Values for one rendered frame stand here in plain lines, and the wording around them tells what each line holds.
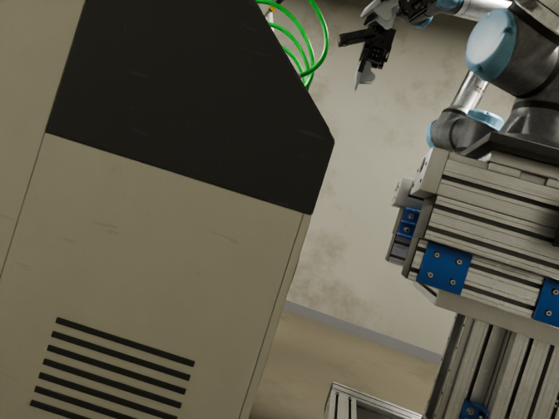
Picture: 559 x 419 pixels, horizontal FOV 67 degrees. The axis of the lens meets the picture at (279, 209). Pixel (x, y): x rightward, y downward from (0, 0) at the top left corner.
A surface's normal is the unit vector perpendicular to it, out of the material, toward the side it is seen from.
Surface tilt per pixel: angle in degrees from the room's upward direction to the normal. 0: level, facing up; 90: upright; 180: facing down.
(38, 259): 90
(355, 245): 90
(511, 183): 90
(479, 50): 95
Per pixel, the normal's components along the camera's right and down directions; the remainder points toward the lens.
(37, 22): -0.02, 0.00
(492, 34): -0.94, -0.19
